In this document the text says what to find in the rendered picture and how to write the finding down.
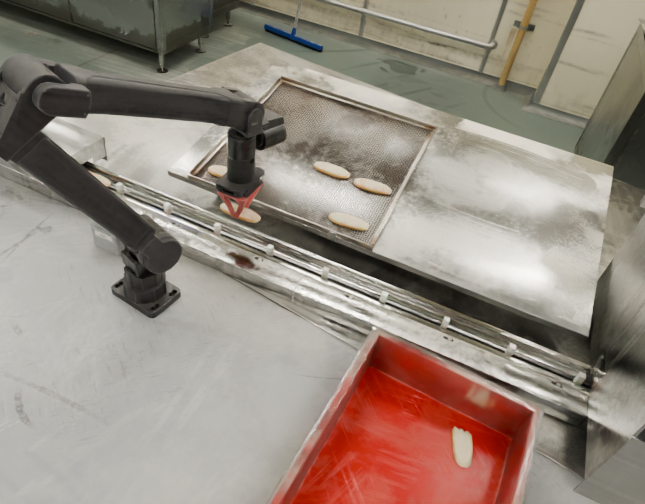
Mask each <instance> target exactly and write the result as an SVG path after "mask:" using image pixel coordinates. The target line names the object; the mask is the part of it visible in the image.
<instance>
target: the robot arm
mask: <svg viewBox="0 0 645 504"><path fill-rule="evenodd" d="M88 114H106V115H118V116H130V117H143V118H155V119H167V120H179V121H191V122H202V123H210V124H214V125H217V126H223V127H231V128H229V129H228V131H227V172H226V173H225V174H224V175H223V176H222V177H220V178H219V179H218V180H217V181H216V182H215V188H216V189H217V194H218V195H219V196H220V198H221V199H222V200H223V202H224V203H225V204H226V206H227V208H228V210H229V212H230V214H231V215H232V217H234V218H236V219H238V218H239V216H240V214H241V212H242V211H243V209H244V207H245V208H247V209H248V207H249V205H250V204H251V202H252V200H253V199H254V197H255V196H256V194H257V193H258V191H259V190H260V188H261V187H262V185H263V180H262V179H260V177H261V176H262V175H263V176H264V175H265V170H264V169H262V168H259V167H256V166H255V150H256V149H257V150H259V151H262V150H264V149H267V148H269V147H272V146H274V145H277V144H280V143H282V142H284V141H285V139H286V136H287V132H286V127H285V125H284V118H283V117H282V116H280V115H278V114H277V113H275V112H274V111H272V110H268V111H265V108H264V106H263V104H262V103H260V102H258V101H257V100H255V99H254V98H252V97H250V96H249V95H247V94H246V93H244V92H242V91H241V90H239V89H237V88H232V87H226V86H222V87H221V88H219V87H211V88H208V87H198V86H191V85H184V84H178V83H171V82H164V81H158V80H151V79H145V78H138V77H131V76H125V75H118V74H111V73H105V72H99V71H93V70H87V69H83V68H80V67H77V66H74V65H69V64H64V63H54V62H53V61H49V60H43V59H37V58H34V57H33V56H31V55H28V54H23V53H19V54H14V55H11V56H9V57H8V58H6V59H5V60H4V62H3V63H2V65H1V67H0V157H1V158H2V159H3V160H5V161H6V162H8V161H9V160H10V161H12V162H13V163H15V164H16V165H18V166H20V167H22V168H23V169H24V170H26V171H27V172H29V173H30V174H31V175H33V176H34V177H35V178H37V179H38V180H39V181H41V182H42V183H43V184H45V185H46V186H48V187H49V188H50V189H52V190H53V191H54V192H56V193H57V194H58V195H60V196H61V197H63V198H64V199H65V200H67V201H68V202H69V203H71V204H72V205H73V206H75V207H76V208H77V209H79V210H80V211H82V212H83V213H84V214H86V215H87V216H88V217H90V218H91V219H92V220H94V221H95V222H96V223H98V224H99V225H101V226H102V227H103V228H105V229H106V230H107V231H109V232H110V233H111V234H113V235H114V236H115V237H117V238H118V239H119V240H120V241H121V243H122V244H123V245H124V246H125V249H124V250H122V251H121V255H122V261H123V263H124V264H125V265H126V266H125V267H124V272H125V273H124V277H123V278H121V279H120V280H119V281H117V282H116V283H114V284H113V285H112V286H111V289H112V294H113V295H115V296H116V297H118V298H119V299H121V300H123V301H124V302H126V303H127V304H129V305H130V306H132V307H133V308H135V309H137V310H138V311H140V312H141V313H143V314H144V315H146V316H147V317H149V318H156V317H157V316H158V315H159V314H161V313H162V312H163V311H164V310H165V309H167V308H168V307H169V306H170V305H172V304H173V303H174V302H175V301H176V300H178V299H179V298H180V297H181V292H180V289H179V288H178V287H176V286H175V285H173V284H171V283H170V282H168V281H166V273H165V272H167V271H168V270H170V269H171V268H172V267H174V266H175V265H176V263H177V262H178V261H179V259H180V257H181V254H182V247H181V245H180V244H179V242H178V241H177V239H175V238H174V237H173V236H172V235H171V234H170V233H168V232H167V231H165V230H164V229H163V228H162V227H161V226H160V225H159V224H158V223H157V222H156V221H154V220H153V219H152V218H151V217H150V216H149V215H147V214H138V213H137V212H136V211H135V210H133V208H131V207H130V206H129V205H127V204H126V203H125V202H124V201H123V200H122V199H120V198H119V197H118V196H117V195H116V194H115V193H113V192H112V191H111V190H110V189H109V188H108V187H106V186H105V185H104V184H103V183H102V182H101V181H100V180H99V179H97V178H96V176H94V175H92V174H91V173H90V172H89V171H88V170H87V169H85V168H84V167H83V166H82V165H81V164H80V163H78V162H77V161H76V160H75V159H74V158H73V157H71V156H70V155H69V154H68V153H67V152H66V151H64V150H63V149H62V148H61V147H60V146H59V145H57V144H56V143H55V142H54V141H53V140H52V139H51V138H50V137H48V136H47V135H46V134H45V133H43V132H42V130H43V129H44V128H45V127H46V126H47V125H48V124H49V123H50V122H51V121H52V120H54V119H55V118H56V117H69V118H83V119H86V118H87V116H88ZM229 198H232V199H234V200H236V203H238V204H239V206H238V208H237V211H236V212H235V211H234V209H233V206H232V204H231V201H230V199H229Z"/></svg>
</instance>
